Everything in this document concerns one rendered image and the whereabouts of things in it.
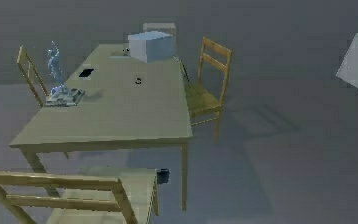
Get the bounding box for small black bin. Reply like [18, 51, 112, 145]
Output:
[156, 168, 171, 185]

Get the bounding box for grey patterned book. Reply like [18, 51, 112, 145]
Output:
[44, 87, 86, 108]

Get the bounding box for blue glass statue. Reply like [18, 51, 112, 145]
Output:
[46, 40, 68, 96]

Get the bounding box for pale blue box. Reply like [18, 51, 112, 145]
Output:
[127, 30, 175, 64]

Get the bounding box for black flat phone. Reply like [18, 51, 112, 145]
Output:
[78, 68, 95, 79]

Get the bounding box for thin dark pen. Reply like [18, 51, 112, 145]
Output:
[177, 55, 191, 84]

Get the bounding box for pale wooden table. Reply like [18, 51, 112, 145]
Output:
[8, 42, 195, 212]

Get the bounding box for brown wooden chair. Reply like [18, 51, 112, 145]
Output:
[183, 36, 234, 145]
[0, 166, 161, 224]
[16, 44, 71, 160]
[142, 22, 178, 51]

